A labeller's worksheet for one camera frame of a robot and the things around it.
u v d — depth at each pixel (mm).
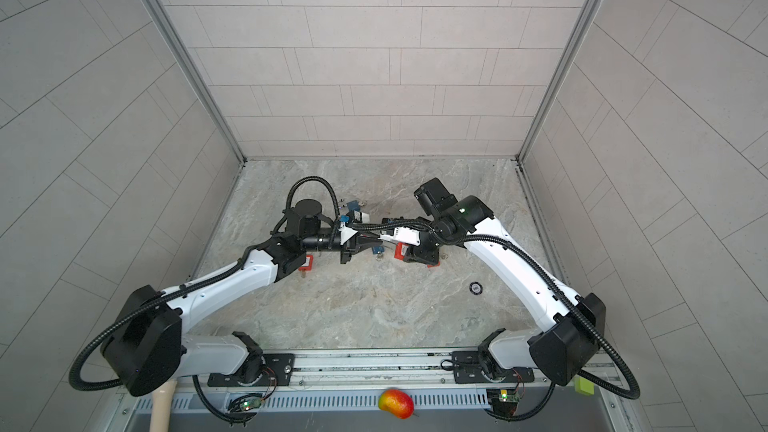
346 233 635
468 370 708
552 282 412
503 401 679
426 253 629
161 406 642
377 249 914
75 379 359
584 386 667
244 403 645
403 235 629
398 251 697
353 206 1018
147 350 393
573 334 377
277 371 704
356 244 655
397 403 642
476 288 845
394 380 706
